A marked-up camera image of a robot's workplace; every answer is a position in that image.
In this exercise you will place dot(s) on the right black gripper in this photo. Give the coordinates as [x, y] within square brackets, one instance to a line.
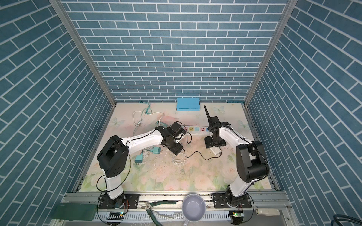
[208, 142]

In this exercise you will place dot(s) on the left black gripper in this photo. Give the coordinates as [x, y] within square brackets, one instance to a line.
[178, 149]

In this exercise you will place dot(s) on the white charger with black cable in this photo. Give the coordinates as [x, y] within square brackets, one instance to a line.
[217, 154]

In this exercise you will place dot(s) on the teal plug adapter with prongs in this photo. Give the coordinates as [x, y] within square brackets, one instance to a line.
[156, 150]

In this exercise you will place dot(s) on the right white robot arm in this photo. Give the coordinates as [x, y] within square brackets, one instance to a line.
[251, 160]

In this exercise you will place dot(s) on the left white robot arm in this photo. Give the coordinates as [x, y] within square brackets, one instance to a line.
[116, 153]

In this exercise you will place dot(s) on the white multicolour power strip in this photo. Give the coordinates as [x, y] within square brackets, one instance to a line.
[198, 131]

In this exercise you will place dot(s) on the teal square charger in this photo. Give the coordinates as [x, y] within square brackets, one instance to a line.
[138, 159]

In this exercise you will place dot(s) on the light blue box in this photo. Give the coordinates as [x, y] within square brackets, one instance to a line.
[188, 104]

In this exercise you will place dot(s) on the grey bowl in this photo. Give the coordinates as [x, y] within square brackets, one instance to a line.
[193, 208]

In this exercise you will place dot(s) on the beige small device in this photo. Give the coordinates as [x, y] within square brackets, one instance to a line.
[268, 212]

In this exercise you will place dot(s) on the dark green board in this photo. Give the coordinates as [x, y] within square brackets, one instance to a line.
[75, 211]

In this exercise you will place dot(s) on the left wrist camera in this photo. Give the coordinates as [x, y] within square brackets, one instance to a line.
[177, 130]

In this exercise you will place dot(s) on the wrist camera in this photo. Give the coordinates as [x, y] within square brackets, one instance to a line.
[214, 123]
[177, 130]

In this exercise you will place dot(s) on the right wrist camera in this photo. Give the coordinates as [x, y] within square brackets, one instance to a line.
[214, 123]

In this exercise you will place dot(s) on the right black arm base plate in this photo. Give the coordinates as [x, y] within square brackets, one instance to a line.
[227, 200]

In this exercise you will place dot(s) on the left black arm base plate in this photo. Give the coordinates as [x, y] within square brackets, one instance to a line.
[124, 201]

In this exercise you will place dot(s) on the white slotted cable duct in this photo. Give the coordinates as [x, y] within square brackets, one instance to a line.
[165, 216]

